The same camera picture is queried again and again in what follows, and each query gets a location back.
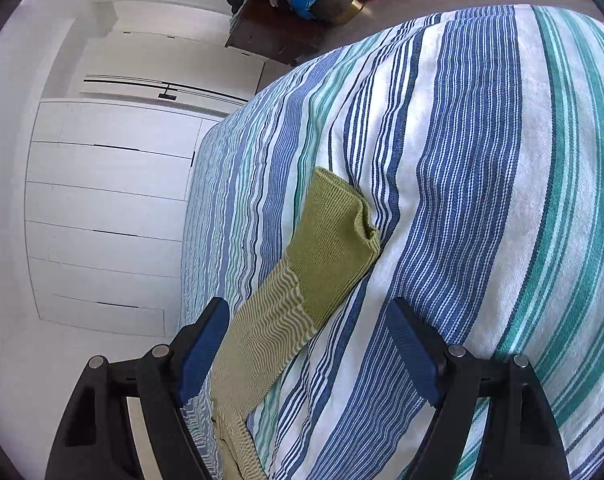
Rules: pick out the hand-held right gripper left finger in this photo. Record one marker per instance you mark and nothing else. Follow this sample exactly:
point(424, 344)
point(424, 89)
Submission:
point(201, 352)

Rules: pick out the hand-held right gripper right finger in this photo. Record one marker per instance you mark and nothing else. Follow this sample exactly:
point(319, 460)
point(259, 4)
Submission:
point(413, 355)

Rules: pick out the green striped knit garment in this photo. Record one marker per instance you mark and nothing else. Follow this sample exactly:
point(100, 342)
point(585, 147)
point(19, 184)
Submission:
point(327, 240)

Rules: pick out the blue green striped duvet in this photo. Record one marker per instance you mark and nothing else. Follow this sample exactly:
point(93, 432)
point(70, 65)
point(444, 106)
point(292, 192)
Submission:
point(457, 185)

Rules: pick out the white wardrobe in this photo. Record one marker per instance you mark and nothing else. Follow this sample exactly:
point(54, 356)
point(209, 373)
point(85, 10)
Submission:
point(106, 200)

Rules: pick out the dark wooden nightstand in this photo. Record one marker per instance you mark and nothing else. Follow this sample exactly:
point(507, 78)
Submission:
point(272, 35)

